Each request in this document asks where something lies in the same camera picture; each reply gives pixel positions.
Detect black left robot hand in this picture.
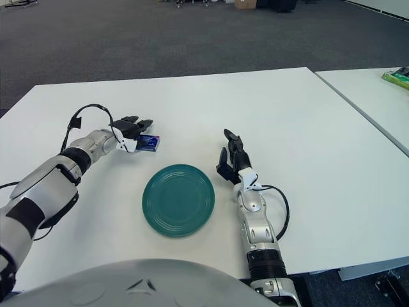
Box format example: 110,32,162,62
108,115,154,140

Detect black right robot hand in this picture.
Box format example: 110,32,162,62
215,129,252,185

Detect blue gum box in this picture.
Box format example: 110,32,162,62
134,134,162,153

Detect green ribbed plate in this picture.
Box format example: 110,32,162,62
142,164,216,238

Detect black office chair casters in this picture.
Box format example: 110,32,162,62
174,0,212,8

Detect black bulky background object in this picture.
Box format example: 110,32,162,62
257,0,297,13

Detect grey robot torso shell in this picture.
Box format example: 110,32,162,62
0,258,307,307

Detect green flat box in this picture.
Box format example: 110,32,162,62
381,70,409,90

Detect black table foot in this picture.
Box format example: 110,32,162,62
375,270,409,307

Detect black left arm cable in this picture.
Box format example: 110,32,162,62
0,103,124,240

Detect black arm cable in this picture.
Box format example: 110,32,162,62
257,184,290,240
0,103,124,240

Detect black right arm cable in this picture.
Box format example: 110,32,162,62
257,184,290,240

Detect white table frame beam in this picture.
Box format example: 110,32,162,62
338,257,409,281

